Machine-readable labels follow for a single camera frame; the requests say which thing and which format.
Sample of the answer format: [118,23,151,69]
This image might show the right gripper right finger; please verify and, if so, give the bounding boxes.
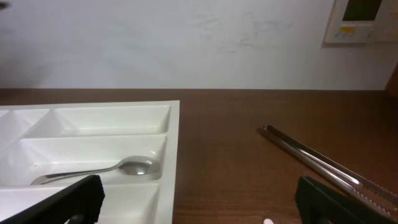
[295,176,397,224]

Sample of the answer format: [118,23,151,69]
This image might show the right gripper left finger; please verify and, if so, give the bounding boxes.
[1,175,105,224]

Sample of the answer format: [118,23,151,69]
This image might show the large steel spoon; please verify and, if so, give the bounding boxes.
[31,156,160,185]

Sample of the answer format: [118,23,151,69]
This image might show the white plastic knife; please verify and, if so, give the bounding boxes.
[263,218,274,224]

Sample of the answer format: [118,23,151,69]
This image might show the long steel kitchen tongs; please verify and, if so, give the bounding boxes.
[261,125,397,222]

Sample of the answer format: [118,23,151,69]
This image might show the white plastic cutlery tray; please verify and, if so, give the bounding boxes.
[1,101,180,223]

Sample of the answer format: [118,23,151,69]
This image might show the white wall control panel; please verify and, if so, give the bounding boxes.
[324,0,397,44]

